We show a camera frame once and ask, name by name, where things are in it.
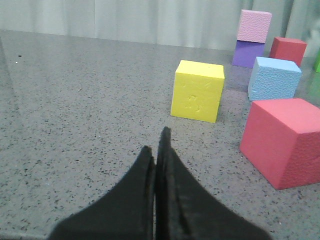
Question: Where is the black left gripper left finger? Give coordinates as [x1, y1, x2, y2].
[48, 146, 156, 240]

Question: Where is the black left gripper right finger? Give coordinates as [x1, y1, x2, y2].
[155, 127, 271, 240]

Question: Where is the textured light blue foam cube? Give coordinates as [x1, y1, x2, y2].
[248, 57, 302, 101]

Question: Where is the large pink-red foam cube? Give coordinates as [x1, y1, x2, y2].
[240, 98, 320, 190]

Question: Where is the yellow foam cube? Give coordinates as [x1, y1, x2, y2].
[170, 60, 225, 123]

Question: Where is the purple foam cube under pink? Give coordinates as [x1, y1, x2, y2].
[232, 40, 265, 68]

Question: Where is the grey-white curtain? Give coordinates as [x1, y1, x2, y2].
[0, 0, 320, 57]

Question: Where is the small red foam cube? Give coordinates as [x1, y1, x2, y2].
[269, 37, 307, 67]

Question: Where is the light pink foam cube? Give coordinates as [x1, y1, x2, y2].
[236, 9, 272, 44]

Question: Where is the green foam cube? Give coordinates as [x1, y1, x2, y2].
[313, 50, 320, 73]

